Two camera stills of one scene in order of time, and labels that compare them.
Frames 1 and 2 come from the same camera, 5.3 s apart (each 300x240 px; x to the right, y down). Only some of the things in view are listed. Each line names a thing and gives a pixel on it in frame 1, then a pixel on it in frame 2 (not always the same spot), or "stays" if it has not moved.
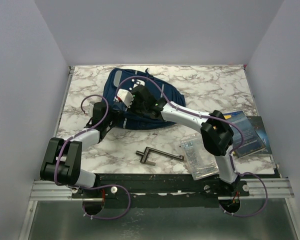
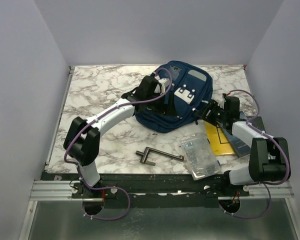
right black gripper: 133,103 to 212,105
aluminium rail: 260,189 stays
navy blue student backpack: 124,78 to 192,86
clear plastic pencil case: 202,162 stays
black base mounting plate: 165,191 stays
